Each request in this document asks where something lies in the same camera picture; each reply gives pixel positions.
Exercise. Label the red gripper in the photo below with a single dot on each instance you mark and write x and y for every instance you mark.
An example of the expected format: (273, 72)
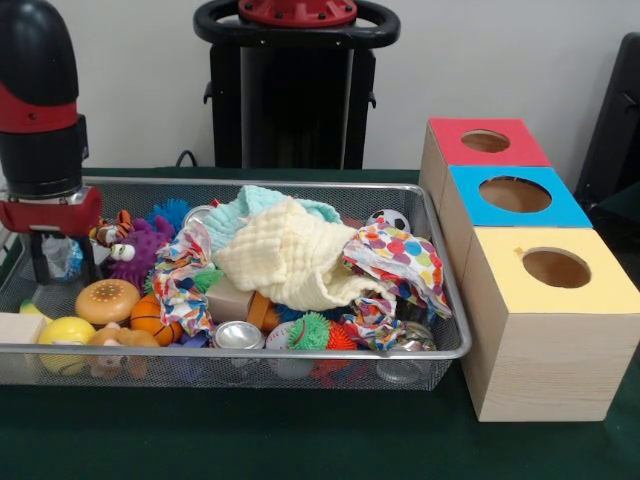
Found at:
(50, 217)

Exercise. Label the crushed clear water bottle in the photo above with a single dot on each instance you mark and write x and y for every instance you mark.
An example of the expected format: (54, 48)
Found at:
(62, 257)

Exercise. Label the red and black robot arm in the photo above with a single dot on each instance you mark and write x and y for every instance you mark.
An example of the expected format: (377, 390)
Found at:
(40, 100)

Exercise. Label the silver mesh bin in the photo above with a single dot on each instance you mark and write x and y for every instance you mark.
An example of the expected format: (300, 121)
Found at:
(430, 372)

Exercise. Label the wooden box with three holes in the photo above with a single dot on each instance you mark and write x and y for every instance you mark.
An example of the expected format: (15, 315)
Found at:
(540, 365)

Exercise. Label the yellow ball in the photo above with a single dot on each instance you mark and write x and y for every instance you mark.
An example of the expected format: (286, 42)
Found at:
(65, 331)

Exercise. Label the purple spiky ball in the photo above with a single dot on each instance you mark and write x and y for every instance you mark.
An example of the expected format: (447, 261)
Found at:
(145, 245)

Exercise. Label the brown monkey plush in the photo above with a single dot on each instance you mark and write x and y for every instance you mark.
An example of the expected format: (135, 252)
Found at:
(125, 340)

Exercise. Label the small orange basketball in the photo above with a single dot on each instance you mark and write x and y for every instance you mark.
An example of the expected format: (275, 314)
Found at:
(150, 320)

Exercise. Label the light blue muslin cloth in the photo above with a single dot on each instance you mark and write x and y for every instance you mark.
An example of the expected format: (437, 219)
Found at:
(225, 220)

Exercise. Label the silver drink can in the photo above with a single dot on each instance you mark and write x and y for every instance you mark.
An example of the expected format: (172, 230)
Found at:
(237, 336)

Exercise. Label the cream muslin cloth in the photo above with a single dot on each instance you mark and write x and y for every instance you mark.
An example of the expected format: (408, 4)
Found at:
(290, 255)

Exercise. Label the dark green table cloth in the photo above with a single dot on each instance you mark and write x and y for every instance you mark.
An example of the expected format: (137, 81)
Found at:
(250, 440)
(620, 215)

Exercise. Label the small soccer ball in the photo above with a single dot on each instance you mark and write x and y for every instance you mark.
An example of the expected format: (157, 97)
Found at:
(392, 218)

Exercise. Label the polka dot paper napkin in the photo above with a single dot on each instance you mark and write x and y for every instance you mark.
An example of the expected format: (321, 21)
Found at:
(400, 255)

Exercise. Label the black panel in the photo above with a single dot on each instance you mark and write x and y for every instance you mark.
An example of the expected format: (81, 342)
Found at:
(615, 125)

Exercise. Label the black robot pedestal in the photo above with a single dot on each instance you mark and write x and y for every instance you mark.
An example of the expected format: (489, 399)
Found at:
(295, 100)

